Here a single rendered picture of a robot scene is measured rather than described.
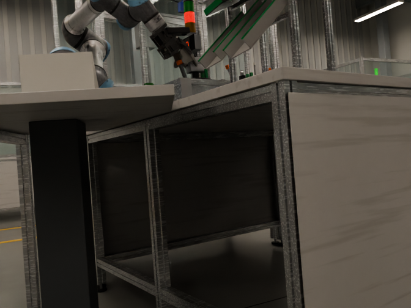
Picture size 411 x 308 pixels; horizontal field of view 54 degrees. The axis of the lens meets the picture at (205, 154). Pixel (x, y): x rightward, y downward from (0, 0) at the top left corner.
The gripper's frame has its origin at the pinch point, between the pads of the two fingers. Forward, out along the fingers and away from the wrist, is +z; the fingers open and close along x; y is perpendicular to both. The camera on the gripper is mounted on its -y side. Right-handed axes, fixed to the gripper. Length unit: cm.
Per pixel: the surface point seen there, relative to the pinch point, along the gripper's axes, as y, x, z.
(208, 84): 11.0, 17.5, 6.3
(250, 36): 9.6, 48.9, -3.4
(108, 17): -41, -104, -39
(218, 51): 11.0, 33.7, -3.6
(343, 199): 39, 76, 37
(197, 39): -19.2, -12.2, -4.2
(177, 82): 20.3, 15.2, -2.1
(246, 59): -97, -81, 42
